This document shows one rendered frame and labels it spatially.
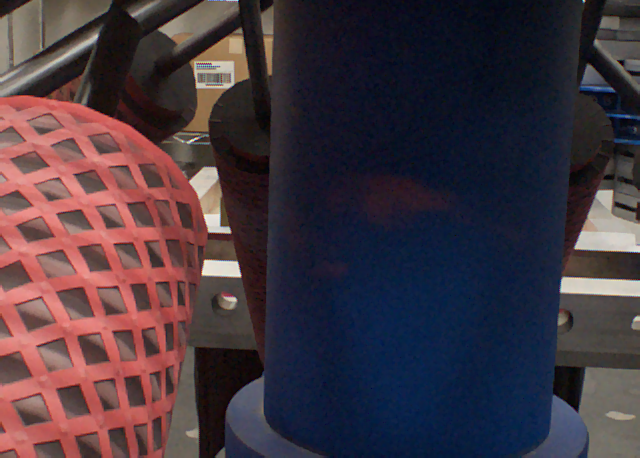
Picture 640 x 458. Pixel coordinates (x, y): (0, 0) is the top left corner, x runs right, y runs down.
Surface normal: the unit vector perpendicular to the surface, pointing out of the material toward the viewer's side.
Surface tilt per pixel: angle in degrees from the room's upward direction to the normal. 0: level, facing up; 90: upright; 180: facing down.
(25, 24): 90
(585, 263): 90
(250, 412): 0
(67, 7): 90
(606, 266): 90
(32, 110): 32
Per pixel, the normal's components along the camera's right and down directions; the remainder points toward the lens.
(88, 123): 0.45, -0.65
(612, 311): -0.06, 0.19
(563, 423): 0.04, -0.98
